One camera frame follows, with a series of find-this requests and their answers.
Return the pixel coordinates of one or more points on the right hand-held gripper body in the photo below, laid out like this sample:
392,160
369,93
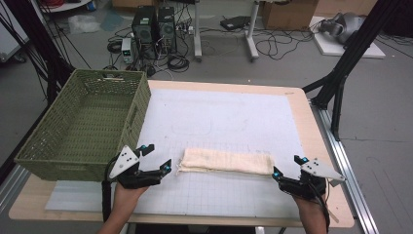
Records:
311,183

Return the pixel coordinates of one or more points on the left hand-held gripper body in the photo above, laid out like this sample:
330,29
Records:
125,162

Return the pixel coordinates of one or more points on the green woven basket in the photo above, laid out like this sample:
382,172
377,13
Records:
81,123

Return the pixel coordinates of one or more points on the cream cloth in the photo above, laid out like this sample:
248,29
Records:
224,161

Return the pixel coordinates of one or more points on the person's right hand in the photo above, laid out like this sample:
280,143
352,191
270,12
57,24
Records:
308,203

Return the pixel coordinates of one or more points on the person's left hand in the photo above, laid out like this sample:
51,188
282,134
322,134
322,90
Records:
128,195

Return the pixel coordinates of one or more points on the white grid mat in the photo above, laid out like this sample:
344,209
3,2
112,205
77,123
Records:
220,117

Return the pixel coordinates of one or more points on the grey bench power supply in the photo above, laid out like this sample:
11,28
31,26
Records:
127,50

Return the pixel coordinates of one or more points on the white floor board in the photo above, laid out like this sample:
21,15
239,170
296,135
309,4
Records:
337,50

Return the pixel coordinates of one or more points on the large black computer tower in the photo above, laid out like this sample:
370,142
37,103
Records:
144,31

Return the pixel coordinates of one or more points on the slim black computer tower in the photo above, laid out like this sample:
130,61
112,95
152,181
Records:
168,29

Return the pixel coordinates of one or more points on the white table leg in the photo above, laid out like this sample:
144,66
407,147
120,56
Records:
197,32
251,35

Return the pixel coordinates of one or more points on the clear plastic bag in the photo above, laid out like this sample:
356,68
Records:
83,24

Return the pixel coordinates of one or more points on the grey rounded machine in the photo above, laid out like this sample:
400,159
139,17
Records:
344,26

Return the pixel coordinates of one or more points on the brown cardboard box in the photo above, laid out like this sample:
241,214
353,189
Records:
289,13

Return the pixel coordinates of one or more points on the flat black device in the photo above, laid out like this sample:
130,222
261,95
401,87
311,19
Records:
235,22

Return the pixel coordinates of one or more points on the aluminium floor rail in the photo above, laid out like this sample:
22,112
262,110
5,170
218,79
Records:
349,162

